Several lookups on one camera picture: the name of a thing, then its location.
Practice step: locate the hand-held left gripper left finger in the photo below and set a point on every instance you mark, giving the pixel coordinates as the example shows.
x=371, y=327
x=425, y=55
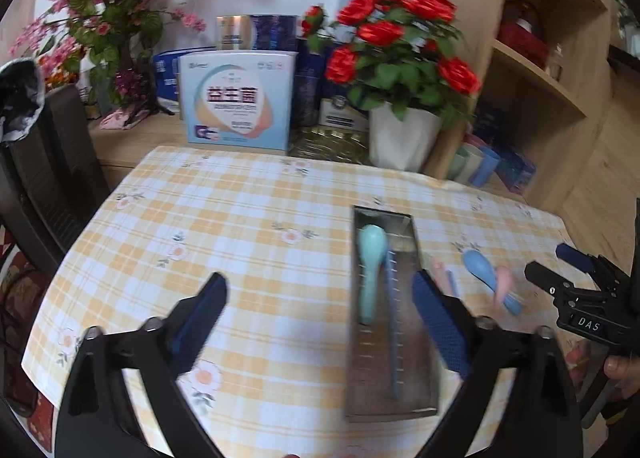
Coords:
x=200, y=318

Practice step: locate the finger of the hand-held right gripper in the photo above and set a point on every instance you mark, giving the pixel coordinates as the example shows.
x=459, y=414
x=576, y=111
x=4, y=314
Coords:
x=572, y=255
x=542, y=278

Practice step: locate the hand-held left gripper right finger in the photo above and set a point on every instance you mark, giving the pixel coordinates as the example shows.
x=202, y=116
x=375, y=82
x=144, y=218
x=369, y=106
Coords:
x=440, y=318

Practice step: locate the pink spoon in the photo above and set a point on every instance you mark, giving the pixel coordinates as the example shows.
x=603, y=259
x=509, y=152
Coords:
x=502, y=280

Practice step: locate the blue chopstick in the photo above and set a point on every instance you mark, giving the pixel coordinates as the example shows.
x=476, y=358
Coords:
x=395, y=338

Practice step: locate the blue spoon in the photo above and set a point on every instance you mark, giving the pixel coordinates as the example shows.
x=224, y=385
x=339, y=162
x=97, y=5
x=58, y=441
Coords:
x=477, y=263

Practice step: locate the steel rectangular utensil tray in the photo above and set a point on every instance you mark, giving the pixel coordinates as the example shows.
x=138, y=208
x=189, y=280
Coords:
x=415, y=388

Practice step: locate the light teal spoon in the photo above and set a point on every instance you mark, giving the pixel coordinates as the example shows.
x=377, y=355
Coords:
x=372, y=248

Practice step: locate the person's right forearm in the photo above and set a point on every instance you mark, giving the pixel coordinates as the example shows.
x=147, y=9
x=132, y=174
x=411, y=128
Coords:
x=625, y=418

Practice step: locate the person's right hand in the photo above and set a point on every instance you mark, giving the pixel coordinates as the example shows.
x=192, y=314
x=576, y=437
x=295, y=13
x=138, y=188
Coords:
x=620, y=370

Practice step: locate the yellow plaid floral tablecloth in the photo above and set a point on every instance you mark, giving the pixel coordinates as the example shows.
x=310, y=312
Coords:
x=250, y=238

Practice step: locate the blue and purple patterned box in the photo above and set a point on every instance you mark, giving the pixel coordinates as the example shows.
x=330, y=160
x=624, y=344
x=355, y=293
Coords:
x=517, y=171

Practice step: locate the blue cup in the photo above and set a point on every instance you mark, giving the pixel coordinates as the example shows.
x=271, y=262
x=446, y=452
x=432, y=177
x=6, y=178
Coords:
x=485, y=168

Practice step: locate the green cup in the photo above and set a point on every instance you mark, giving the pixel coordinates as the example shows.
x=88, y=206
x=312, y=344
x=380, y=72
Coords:
x=460, y=163

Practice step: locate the pink cup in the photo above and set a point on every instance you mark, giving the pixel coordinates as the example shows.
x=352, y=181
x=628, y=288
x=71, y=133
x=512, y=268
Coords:
x=475, y=146

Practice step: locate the patterned rug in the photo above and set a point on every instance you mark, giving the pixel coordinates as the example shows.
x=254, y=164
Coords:
x=20, y=298

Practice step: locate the white flower pot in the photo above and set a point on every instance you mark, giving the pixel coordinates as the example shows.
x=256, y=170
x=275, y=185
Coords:
x=400, y=138

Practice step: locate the wooden sideboard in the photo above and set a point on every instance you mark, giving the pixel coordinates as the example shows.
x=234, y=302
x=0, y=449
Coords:
x=140, y=143

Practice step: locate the small glass jar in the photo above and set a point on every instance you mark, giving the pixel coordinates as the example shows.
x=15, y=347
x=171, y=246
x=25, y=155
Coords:
x=555, y=63

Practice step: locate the gold embossed tray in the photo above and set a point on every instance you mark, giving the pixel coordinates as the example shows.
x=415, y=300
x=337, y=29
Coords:
x=325, y=143

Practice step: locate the pink cloth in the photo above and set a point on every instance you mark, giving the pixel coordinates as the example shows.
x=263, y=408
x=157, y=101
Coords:
x=120, y=119

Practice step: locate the large light blue product box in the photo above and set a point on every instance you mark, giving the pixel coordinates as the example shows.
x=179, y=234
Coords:
x=235, y=103

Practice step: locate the dark chair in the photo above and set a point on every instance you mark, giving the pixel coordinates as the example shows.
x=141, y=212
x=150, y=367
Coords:
x=45, y=163

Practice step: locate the red pot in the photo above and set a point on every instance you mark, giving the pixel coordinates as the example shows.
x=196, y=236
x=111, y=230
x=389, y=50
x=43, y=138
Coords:
x=525, y=38

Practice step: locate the blue and white box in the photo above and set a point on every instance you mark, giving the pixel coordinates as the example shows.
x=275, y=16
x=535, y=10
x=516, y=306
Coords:
x=167, y=78

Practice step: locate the purple flower bunch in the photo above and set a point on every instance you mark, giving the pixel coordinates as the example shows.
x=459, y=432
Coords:
x=130, y=86

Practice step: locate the white flower plant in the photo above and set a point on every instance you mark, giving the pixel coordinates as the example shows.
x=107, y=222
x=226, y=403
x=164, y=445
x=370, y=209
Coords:
x=625, y=18

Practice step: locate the dark blue patterned box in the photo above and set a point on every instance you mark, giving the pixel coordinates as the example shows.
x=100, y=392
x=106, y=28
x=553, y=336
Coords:
x=307, y=88

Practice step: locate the crumpled silver black bag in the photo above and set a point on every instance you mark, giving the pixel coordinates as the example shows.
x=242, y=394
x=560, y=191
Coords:
x=20, y=98

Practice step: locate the silver and blue box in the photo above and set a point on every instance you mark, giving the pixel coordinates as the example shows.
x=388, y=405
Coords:
x=235, y=33

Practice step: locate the red rose artificial plant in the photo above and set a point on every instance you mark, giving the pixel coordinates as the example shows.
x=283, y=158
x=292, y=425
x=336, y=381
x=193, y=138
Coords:
x=385, y=31

